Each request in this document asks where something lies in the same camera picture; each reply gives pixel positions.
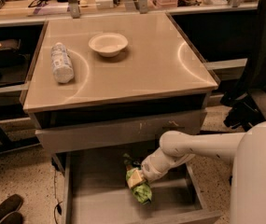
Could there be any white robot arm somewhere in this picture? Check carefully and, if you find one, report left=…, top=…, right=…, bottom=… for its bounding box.
left=127, top=121, right=266, bottom=224

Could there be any green rice chip bag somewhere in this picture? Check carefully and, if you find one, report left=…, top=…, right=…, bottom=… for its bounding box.
left=123, top=153, right=152, bottom=204

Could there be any grey drawer cabinet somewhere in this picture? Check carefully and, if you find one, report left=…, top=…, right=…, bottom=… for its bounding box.
left=19, top=11, right=223, bottom=224

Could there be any black office chair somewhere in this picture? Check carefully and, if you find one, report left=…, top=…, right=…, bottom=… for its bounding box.
left=220, top=0, right=266, bottom=131

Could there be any brown shoe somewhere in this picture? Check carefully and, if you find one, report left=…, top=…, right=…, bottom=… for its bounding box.
left=0, top=212, right=23, bottom=224
left=0, top=194, right=23, bottom=220

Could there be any closed top drawer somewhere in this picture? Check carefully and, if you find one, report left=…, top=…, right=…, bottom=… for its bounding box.
left=35, top=109, right=206, bottom=154

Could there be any white paper bowl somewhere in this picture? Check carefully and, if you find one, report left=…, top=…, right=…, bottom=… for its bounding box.
left=89, top=33, right=128, bottom=58

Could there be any black floor cable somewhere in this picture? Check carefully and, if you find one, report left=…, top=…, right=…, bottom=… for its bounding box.
left=52, top=168, right=63, bottom=224

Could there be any open middle drawer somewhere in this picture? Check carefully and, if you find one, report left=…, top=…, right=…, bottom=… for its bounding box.
left=62, top=141, right=221, bottom=224

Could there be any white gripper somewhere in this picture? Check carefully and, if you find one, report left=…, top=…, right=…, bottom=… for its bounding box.
left=127, top=157, right=167, bottom=189

